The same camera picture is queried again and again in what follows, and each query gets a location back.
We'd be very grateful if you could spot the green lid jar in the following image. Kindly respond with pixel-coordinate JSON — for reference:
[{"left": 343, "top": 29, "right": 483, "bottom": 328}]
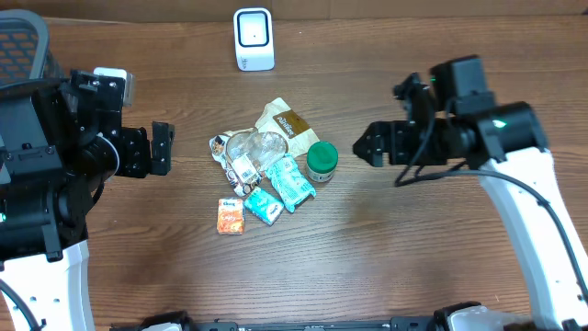
[{"left": 306, "top": 141, "right": 339, "bottom": 182}]

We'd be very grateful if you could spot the beige brown snack pouch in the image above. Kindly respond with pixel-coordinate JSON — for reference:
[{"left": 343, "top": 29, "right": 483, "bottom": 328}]
[{"left": 209, "top": 97, "right": 319, "bottom": 197}]

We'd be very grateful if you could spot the light green tissue pack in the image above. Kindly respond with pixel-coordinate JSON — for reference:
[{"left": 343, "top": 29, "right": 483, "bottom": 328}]
[{"left": 265, "top": 154, "right": 316, "bottom": 213}]

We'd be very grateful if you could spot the orange tissue pack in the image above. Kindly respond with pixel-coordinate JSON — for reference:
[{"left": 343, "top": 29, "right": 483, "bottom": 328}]
[{"left": 217, "top": 198, "right": 245, "bottom": 235}]

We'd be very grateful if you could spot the teal tissue pack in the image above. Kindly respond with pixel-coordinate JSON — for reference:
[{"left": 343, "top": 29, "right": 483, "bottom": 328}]
[{"left": 243, "top": 187, "right": 285, "bottom": 225}]

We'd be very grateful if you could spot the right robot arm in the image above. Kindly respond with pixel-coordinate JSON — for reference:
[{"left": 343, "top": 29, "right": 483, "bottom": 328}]
[{"left": 353, "top": 55, "right": 587, "bottom": 330}]

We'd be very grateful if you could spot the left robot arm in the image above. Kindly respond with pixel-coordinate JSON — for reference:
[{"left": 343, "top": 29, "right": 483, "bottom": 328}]
[{"left": 1, "top": 68, "right": 175, "bottom": 330}]

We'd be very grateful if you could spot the white barcode scanner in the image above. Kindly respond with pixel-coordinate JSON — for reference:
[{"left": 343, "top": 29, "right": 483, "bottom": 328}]
[{"left": 233, "top": 7, "right": 276, "bottom": 72}]

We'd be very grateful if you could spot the grey plastic shopping basket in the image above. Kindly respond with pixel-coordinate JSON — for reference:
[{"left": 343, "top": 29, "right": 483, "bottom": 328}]
[{"left": 0, "top": 9, "right": 65, "bottom": 86}]

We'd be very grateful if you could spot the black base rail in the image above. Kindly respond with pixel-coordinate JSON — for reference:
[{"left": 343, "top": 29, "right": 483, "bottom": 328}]
[{"left": 109, "top": 301, "right": 588, "bottom": 331}]

